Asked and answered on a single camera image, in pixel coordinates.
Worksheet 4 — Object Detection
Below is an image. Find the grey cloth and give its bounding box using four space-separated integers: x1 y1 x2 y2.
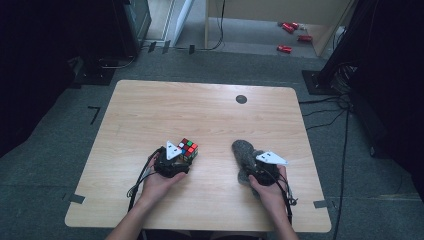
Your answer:
231 139 268 202

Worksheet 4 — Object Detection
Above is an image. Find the dark curtain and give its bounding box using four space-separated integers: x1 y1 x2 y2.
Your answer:
319 0 424 193
0 0 116 158

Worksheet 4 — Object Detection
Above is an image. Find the white board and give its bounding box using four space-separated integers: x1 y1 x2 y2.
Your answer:
172 0 196 45

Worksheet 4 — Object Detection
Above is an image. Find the black monitor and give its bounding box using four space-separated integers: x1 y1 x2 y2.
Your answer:
111 0 153 60

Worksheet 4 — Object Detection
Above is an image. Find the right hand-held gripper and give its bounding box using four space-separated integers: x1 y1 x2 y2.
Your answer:
247 150 290 187

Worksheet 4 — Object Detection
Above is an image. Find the looped black cable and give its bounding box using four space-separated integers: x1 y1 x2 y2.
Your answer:
98 54 137 71

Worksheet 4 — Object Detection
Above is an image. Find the grey tape piece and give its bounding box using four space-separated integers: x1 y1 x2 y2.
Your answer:
61 192 86 205
312 198 330 210

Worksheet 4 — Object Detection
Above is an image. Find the person's right hand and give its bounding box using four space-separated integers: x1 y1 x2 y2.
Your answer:
247 164 292 218

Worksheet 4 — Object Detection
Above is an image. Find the thin black floor cable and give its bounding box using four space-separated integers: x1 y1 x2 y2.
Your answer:
171 0 227 52

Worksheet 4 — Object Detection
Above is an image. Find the left hand-held gripper cable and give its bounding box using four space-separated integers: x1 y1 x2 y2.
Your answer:
125 147 165 214

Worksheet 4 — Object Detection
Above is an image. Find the person's left hand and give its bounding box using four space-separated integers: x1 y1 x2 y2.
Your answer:
137 155 188 210

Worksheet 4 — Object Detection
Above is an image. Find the hand-held gripper cable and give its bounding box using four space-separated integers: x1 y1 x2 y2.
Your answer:
125 147 165 214
262 167 299 225

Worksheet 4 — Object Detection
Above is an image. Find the black floor cable bundle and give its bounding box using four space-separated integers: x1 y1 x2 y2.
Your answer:
298 93 353 132

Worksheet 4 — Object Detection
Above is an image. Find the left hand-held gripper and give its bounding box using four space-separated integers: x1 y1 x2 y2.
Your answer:
153 140 192 179

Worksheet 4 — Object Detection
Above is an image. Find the multicoloured puzzle cube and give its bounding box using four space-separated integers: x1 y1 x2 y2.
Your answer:
177 137 200 164

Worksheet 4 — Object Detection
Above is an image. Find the long black floor cable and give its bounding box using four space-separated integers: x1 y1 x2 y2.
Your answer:
332 108 352 240

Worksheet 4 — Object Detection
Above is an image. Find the right hand-held gripper cable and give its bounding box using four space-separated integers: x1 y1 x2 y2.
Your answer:
262 167 299 225

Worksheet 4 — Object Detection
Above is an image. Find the black stand base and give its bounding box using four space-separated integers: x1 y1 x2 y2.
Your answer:
70 56 117 88
301 68 342 97

